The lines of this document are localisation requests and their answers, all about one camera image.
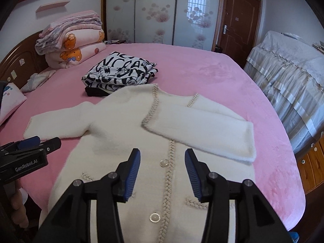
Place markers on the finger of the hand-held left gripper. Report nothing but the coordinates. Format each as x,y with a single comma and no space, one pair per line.
29,141
52,144

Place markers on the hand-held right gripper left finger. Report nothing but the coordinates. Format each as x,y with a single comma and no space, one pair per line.
133,172

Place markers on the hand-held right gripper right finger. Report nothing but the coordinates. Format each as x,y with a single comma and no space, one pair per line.
192,172

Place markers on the white fluffy cardigan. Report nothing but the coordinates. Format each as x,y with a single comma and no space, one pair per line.
114,131

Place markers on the person's left hand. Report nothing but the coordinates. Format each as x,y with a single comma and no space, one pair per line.
21,205

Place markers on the pink and white pillow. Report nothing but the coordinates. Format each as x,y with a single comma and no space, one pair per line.
10,101

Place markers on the pale pink cloth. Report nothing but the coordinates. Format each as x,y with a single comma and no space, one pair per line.
38,79

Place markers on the black folded garment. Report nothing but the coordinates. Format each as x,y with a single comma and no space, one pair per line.
95,92

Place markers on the wooden headboard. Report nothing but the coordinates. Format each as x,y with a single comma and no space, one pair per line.
15,58

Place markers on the pink bed blanket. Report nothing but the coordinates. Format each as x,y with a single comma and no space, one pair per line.
202,76

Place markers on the pink bear print quilt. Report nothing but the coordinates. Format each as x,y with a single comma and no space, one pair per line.
83,52

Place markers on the black and white printed garment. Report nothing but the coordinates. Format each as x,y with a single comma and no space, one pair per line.
119,68

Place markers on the wooden drawer cabinet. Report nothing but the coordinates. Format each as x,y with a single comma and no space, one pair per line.
312,167

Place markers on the pink striped folded blanket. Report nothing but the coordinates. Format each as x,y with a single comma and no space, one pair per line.
70,25

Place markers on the person's blue jeans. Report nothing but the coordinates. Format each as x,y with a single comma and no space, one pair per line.
295,241

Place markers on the white lace furniture cover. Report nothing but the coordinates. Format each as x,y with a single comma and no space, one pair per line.
286,81

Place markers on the brown wooden door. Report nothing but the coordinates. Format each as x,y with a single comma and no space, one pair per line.
240,25

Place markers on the floral sliding door wardrobe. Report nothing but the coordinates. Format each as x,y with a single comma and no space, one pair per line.
151,10

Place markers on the pink wall shelf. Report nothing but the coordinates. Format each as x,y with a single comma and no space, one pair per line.
52,5

